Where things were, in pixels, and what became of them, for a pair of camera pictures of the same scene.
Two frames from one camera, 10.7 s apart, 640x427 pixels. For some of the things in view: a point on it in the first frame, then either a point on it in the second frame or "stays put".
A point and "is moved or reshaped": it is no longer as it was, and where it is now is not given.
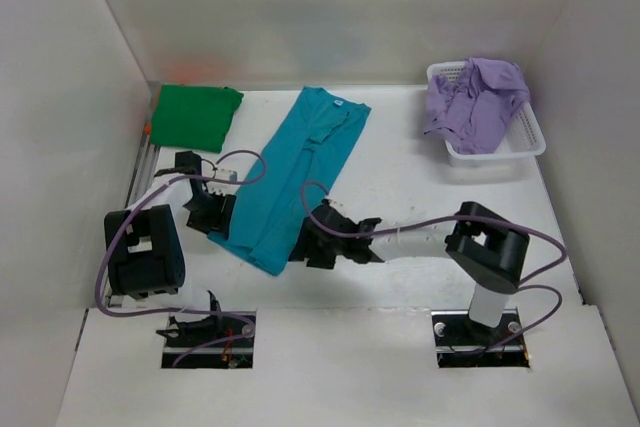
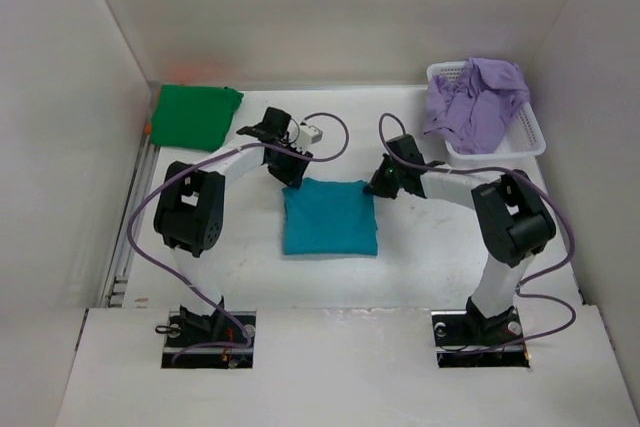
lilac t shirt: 474,111 stays put
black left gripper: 217,223 → 293,176
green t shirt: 192,116 stays put
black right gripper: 318,258 → 377,185
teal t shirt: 312,145 is moved or reshaped
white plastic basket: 526,140 stays put
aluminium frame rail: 147,163 stays put
